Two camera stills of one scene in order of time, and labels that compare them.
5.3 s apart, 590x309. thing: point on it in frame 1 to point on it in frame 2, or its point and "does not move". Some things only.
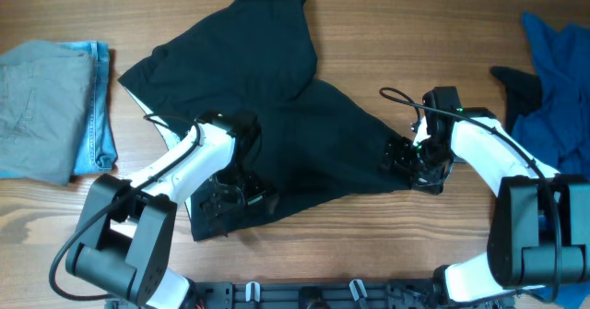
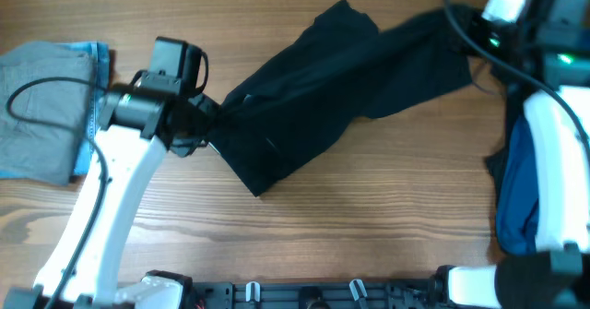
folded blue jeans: [97, 149] does not move
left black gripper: [223, 203] to [194, 122]
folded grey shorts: [45, 94] does not move
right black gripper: [401, 160] to [467, 29]
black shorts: [295, 136] to [341, 69]
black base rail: [332, 294] does not move
